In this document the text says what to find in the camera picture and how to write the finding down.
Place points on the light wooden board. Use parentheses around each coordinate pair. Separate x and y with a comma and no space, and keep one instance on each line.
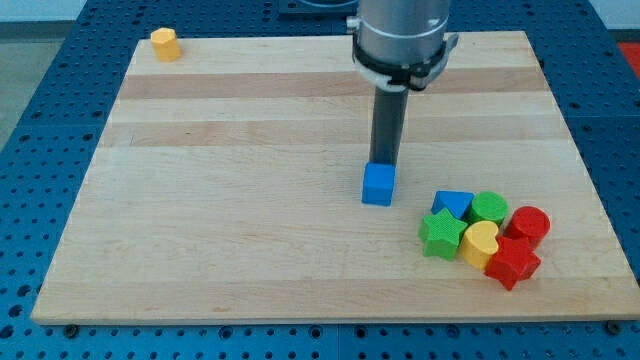
(226,189)

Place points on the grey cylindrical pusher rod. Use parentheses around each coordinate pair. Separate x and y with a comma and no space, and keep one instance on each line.
(387,125)

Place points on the blue triangle block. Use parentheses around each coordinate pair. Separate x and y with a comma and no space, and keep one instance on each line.
(456,202)

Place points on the yellow hexagon block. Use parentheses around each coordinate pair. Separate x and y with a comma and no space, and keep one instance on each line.
(165,44)

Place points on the red cylinder block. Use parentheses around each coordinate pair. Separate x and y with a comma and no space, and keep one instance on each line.
(528,222)

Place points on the red star block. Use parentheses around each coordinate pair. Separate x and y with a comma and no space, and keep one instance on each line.
(514,261)

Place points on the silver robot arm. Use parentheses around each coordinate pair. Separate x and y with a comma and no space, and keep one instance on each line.
(401,32)

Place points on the blue cube block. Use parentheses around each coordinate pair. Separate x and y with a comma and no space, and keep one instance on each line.
(378,184)

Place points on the green cylinder block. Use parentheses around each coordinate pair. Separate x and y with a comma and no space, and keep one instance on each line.
(487,206)

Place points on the green star block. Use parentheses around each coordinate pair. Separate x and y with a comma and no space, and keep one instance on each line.
(441,234)

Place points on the yellow heart block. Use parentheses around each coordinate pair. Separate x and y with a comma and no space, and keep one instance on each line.
(479,244)

